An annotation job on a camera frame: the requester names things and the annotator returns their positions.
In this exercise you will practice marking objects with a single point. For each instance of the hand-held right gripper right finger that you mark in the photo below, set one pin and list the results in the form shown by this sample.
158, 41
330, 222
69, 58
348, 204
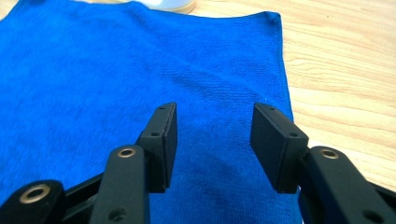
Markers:
274, 149

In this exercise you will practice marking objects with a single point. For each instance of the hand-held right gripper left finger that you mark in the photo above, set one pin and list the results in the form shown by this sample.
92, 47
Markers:
158, 146

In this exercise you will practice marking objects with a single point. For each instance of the blue cloth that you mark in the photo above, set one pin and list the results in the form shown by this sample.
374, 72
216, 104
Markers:
124, 77

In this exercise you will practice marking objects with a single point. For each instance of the white round container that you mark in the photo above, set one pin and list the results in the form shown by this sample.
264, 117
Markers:
169, 4

